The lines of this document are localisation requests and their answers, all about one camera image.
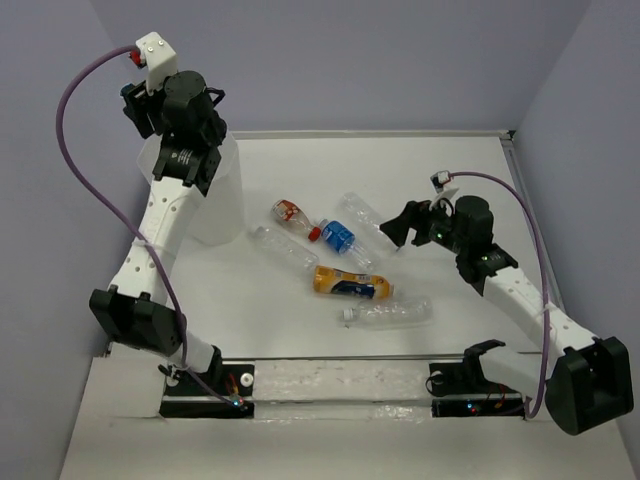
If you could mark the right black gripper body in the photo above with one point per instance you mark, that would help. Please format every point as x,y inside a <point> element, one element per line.
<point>432,225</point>

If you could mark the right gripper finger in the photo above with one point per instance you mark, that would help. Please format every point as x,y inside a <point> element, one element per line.
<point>398,235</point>
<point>401,224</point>

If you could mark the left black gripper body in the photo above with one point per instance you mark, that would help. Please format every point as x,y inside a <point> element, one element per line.
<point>142,104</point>

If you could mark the blue label Pocari Sweat bottle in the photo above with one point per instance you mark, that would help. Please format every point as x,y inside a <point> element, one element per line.
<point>343,242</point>

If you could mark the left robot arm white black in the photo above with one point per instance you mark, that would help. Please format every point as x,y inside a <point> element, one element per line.
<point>138,309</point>

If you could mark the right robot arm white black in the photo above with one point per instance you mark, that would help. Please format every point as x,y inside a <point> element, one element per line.
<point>584,380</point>

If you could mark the white octagonal plastic bin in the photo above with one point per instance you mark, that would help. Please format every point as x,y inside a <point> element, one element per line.
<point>225,200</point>

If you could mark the clear bottle white cap front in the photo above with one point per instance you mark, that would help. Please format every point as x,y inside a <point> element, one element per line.
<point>387,314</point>

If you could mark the orange label bottle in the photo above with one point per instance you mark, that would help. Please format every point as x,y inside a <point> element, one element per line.
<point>333,281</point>

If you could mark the red label red cap bottle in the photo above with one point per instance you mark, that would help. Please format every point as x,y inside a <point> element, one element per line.
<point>291,217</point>

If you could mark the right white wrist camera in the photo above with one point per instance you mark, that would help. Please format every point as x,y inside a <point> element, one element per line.
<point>444,186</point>

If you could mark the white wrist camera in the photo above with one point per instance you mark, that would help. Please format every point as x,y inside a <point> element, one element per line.
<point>156,55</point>
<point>444,186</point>

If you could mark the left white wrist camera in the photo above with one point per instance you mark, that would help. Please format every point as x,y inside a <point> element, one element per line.
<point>156,55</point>

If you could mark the aluminium frame rail right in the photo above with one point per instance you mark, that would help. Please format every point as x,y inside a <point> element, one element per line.
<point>535,220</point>

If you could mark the metal rail front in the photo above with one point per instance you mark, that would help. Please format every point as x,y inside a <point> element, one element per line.
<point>426,357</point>

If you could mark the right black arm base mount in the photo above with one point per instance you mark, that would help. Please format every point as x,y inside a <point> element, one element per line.
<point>455,395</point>

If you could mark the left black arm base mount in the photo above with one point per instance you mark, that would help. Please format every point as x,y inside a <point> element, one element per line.
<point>184,398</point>

